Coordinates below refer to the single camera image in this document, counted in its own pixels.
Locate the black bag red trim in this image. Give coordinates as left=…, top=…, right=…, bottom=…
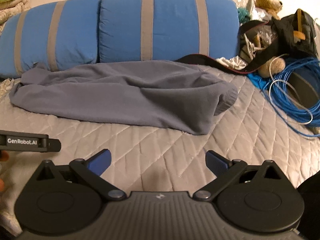
left=176, top=9, right=317, bottom=75

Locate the grey quilted bedspread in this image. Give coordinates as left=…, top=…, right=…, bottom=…
left=1, top=69, right=319, bottom=236

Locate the beige quilted comforter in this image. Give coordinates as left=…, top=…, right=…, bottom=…
left=1, top=0, right=31, bottom=25

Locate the teal yarn cloth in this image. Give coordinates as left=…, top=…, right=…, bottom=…
left=238, top=7, right=251, bottom=25

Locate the blue pillow left grey-striped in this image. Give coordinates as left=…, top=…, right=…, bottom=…
left=1, top=0, right=101, bottom=78

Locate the white thin cable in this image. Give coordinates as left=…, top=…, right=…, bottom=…
left=268, top=53, right=314, bottom=126

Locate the brown teddy bear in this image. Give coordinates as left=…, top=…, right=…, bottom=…
left=255, top=0, right=283, bottom=20

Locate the blue pillow grey-striped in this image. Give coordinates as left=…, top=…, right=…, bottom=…
left=1, top=0, right=101, bottom=78
left=99, top=0, right=239, bottom=62

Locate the tan fuzzy plush ball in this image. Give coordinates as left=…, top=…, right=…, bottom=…
left=258, top=57, right=285, bottom=78

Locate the grey fleece garment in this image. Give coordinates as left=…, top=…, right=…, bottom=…
left=9, top=61, right=238, bottom=135

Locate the blue pillow right grey-striped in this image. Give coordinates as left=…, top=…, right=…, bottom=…
left=99, top=0, right=239, bottom=62

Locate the bright blue cloth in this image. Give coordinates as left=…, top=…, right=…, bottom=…
left=247, top=73, right=270, bottom=90

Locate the blue cable coil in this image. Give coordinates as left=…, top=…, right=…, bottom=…
left=260, top=56, right=320, bottom=138

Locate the white crumpled cloth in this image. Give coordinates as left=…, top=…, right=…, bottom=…
left=216, top=56, right=247, bottom=70

